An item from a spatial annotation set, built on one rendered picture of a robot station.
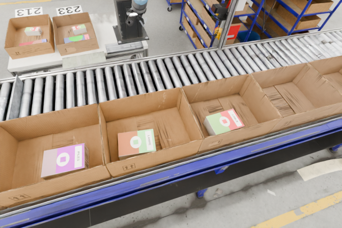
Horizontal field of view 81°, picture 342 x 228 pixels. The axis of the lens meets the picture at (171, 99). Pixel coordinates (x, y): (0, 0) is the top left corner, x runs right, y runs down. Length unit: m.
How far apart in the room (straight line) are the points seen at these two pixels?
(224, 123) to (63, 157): 0.73
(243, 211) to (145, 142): 1.23
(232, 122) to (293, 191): 1.27
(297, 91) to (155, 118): 0.90
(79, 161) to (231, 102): 0.83
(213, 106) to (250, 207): 1.07
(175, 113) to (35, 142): 0.68
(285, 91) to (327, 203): 1.21
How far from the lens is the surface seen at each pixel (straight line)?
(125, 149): 0.91
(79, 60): 1.63
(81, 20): 2.00
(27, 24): 2.10
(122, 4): 1.60
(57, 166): 0.96
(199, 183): 1.23
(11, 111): 1.43
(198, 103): 1.13
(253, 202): 1.98
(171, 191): 1.19
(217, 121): 1.01
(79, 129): 1.08
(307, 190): 2.26
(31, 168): 1.08
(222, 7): 1.59
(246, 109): 1.20
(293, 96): 1.41
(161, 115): 1.06
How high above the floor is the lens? 1.78
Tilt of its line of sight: 52 degrees down
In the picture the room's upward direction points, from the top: 6 degrees clockwise
